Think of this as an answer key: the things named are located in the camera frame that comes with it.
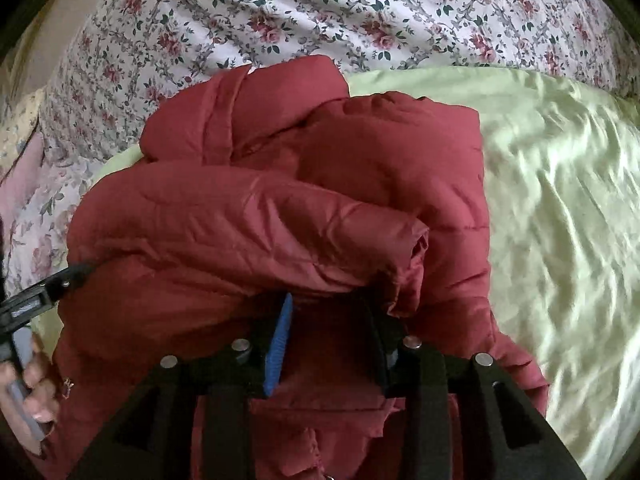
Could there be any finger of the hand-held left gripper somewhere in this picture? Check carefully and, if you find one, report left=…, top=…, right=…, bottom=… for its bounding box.
left=0, top=262, right=97, bottom=322

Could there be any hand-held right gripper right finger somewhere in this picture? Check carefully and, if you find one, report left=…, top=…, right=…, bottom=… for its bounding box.
left=350, top=292, right=588, bottom=480

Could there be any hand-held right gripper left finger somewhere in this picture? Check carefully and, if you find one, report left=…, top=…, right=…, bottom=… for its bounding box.
left=70, top=292, right=294, bottom=480

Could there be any red quilted comforter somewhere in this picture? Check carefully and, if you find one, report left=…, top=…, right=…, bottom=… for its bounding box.
left=50, top=55, right=551, bottom=480

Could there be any person's left hand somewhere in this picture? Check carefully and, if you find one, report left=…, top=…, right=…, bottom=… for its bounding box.
left=20, top=332, right=68, bottom=426

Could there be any pink pillow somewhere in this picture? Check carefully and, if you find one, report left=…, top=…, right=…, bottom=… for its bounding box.
left=0, top=132, right=48, bottom=226

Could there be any yellow printed pillow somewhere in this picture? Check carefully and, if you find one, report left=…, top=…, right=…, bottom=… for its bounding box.
left=0, top=91, right=47, bottom=161

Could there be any light green bed sheet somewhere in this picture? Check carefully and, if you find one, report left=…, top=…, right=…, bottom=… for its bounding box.
left=30, top=70, right=640, bottom=480

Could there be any white floral rose blanket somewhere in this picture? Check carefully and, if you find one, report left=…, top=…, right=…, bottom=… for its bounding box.
left=0, top=0, right=640, bottom=321

